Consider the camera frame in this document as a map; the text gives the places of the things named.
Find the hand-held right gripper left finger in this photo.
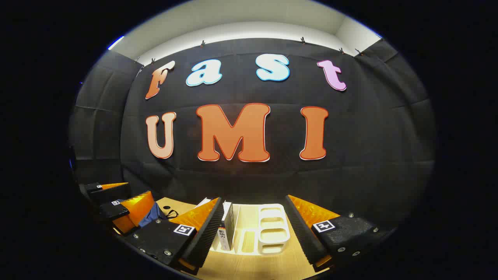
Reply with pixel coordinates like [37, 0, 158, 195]
[126, 197, 225, 276]

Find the blue schoolbag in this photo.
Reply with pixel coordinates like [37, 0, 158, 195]
[138, 201, 179, 228]

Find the white bookshelf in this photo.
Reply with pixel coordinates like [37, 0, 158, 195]
[195, 202, 290, 256]

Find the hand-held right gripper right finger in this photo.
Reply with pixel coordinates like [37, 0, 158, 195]
[285, 194, 397, 273]

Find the white book with dark photo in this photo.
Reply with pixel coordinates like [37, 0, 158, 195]
[217, 201, 235, 251]

